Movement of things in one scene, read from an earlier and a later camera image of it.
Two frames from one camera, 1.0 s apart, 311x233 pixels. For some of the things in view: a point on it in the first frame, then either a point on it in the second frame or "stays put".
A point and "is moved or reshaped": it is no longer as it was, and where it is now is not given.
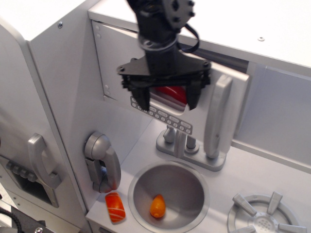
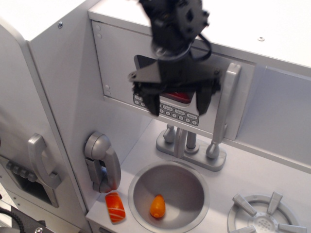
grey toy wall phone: [102, 162] stays put
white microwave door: [216, 117] is moved or reshaped
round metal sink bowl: [183, 189] stays put
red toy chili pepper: [178, 92] stays put
